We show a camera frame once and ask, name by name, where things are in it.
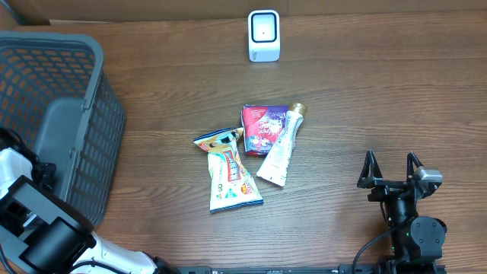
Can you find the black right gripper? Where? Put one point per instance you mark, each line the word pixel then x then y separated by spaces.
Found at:
pixel 370 176

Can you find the white tube gold cap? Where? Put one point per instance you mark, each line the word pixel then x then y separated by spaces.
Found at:
pixel 275 166

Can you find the red purple pad package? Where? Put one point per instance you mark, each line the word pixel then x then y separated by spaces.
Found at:
pixel 262 126

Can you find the yellow snack bag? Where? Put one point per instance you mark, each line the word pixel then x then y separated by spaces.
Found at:
pixel 232 185

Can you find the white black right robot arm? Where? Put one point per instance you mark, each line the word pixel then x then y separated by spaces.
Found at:
pixel 416 241

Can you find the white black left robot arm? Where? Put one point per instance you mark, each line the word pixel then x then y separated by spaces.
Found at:
pixel 40 233

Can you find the white barcode scanner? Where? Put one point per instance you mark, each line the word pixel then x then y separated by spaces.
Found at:
pixel 264 41

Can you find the grey plastic shopping basket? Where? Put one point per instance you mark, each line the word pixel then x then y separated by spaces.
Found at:
pixel 56 97

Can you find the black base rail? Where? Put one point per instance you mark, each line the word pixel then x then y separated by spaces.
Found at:
pixel 340 269

